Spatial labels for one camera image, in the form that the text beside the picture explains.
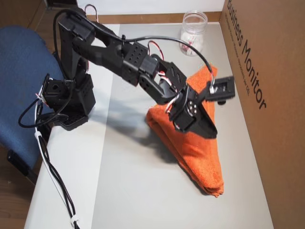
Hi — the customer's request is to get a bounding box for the white cable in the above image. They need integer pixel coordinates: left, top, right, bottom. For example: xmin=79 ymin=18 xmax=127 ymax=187
xmin=33 ymin=100 xmax=77 ymax=229

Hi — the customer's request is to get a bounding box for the grey table mat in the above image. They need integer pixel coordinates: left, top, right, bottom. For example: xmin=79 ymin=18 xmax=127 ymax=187
xmin=91 ymin=22 xmax=275 ymax=229

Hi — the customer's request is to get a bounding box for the cardboard monitor box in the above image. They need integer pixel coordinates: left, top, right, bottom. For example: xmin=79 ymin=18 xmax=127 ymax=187
xmin=220 ymin=0 xmax=305 ymax=229

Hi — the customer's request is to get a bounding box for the clear plastic jar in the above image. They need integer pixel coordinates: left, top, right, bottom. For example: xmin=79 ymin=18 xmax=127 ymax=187
xmin=180 ymin=10 xmax=208 ymax=57

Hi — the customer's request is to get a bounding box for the orange terry towel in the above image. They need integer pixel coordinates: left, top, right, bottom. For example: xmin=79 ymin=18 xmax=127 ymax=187
xmin=145 ymin=66 xmax=225 ymax=198

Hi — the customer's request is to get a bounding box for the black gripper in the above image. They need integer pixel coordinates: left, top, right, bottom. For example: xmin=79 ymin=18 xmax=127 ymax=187
xmin=166 ymin=86 xmax=218 ymax=139

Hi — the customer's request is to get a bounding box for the pink and white eraser pack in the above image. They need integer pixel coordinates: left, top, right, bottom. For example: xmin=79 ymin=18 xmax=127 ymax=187
xmin=180 ymin=33 xmax=198 ymax=54

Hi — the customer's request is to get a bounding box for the blue office chair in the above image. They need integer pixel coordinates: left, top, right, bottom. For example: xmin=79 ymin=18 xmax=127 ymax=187
xmin=0 ymin=26 xmax=68 ymax=185

